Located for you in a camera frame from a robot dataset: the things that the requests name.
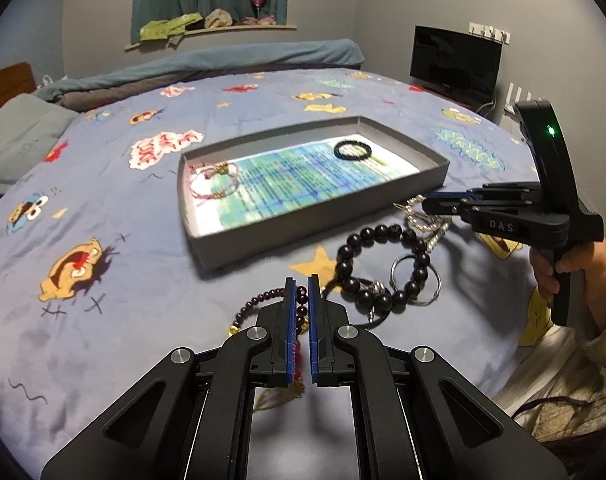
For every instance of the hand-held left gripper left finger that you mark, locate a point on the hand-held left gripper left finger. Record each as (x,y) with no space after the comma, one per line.
(291,332)

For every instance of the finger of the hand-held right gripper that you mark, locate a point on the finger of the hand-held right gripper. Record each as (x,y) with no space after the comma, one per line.
(508,190)
(448,206)

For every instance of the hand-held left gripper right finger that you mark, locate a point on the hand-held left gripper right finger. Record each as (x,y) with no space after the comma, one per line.
(313,332)

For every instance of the round pearl hair clip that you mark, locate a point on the round pearl hair clip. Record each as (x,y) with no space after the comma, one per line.
(433,222)

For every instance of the pearl bar hair clip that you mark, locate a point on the pearl bar hair clip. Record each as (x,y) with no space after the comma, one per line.
(435,242)

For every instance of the red bead gold charm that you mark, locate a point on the red bead gold charm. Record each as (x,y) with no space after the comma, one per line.
(299,377)

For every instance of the silver hoop bangle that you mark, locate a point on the silver hoop bangle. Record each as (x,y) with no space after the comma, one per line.
(435,287)
(394,275)

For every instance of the shallow grey cardboard box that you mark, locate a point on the shallow grey cardboard box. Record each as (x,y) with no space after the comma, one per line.
(233,240)

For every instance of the person's right forearm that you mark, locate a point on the person's right forearm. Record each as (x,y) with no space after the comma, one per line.
(605,325)

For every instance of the person's right hand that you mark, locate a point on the person's right hand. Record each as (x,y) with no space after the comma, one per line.
(543,275)

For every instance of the white router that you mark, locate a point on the white router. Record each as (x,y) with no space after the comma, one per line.
(520,100)

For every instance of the black flat screen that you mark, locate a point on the black flat screen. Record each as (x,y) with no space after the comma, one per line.
(453,62)

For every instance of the blue-green printed paper sheet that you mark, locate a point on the blue-green printed paper sheet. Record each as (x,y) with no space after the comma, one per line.
(293,180)

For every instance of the cartoon printed blue bedsheet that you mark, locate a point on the cartoon printed blue bedsheet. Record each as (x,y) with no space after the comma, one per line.
(133,240)

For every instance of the person's fuzzy cream clothing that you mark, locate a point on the person's fuzzy cream clothing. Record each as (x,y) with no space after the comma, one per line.
(558,390)

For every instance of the blue blanket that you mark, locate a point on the blue blanket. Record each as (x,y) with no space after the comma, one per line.
(283,55)

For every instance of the wooden window shelf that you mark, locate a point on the wooden window shelf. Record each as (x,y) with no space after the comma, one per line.
(263,29)

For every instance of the pink cloth item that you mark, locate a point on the pink cloth item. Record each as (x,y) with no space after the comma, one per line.
(260,21)

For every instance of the grey blanket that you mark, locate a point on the grey blanket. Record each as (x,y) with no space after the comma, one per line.
(133,85)

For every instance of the beige plush toy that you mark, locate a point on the beige plush toy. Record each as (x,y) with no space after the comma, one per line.
(218,19)

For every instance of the green cloth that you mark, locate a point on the green cloth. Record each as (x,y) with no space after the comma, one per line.
(160,29)

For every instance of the grey-green pillow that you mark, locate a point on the grey-green pillow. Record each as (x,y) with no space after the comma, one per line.
(23,135)

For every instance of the wooden headboard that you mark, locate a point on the wooden headboard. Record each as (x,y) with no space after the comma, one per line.
(5,85)

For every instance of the white wall hook rack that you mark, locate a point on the white wall hook rack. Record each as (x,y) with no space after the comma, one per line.
(488,32)

